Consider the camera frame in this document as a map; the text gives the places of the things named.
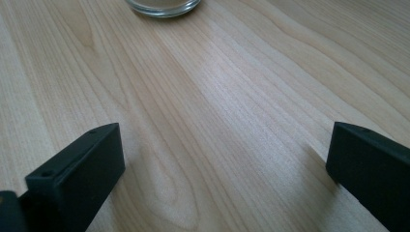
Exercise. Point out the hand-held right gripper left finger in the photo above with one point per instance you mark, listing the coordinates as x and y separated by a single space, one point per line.
80 170

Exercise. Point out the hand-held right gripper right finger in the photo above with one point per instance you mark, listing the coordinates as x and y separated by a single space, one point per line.
370 174

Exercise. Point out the glass jar with white lid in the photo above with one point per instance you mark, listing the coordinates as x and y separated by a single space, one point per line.
162 7

